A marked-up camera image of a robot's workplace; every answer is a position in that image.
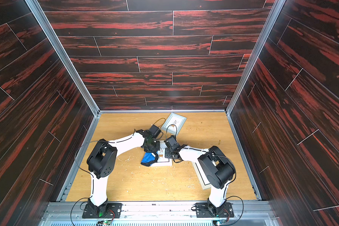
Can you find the blue microfiber cloth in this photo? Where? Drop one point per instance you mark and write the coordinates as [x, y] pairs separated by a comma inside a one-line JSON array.
[[149, 159]]

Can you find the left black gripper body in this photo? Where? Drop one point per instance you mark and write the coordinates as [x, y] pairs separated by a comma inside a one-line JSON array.
[[154, 148]]

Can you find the cream picture frame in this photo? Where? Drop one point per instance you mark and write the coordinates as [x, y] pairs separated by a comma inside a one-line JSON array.
[[162, 160], [205, 184]]

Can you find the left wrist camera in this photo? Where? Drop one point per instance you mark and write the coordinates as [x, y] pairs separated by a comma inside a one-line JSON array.
[[155, 132]]

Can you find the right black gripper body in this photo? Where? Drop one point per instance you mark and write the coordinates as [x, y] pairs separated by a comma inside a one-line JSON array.
[[169, 152]]

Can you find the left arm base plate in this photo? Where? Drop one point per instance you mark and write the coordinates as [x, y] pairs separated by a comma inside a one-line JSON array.
[[106, 210]]

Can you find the light green picture frame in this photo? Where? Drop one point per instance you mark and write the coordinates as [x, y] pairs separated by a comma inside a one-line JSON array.
[[174, 123]]

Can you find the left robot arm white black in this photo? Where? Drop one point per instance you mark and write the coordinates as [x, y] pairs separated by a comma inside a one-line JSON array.
[[101, 161]]

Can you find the aluminium front rail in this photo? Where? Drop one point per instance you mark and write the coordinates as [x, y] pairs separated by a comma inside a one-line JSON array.
[[161, 213]]

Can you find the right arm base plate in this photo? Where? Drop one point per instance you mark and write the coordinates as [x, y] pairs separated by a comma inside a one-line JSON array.
[[208, 210]]

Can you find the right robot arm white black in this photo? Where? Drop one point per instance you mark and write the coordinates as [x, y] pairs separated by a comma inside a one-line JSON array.
[[218, 170]]

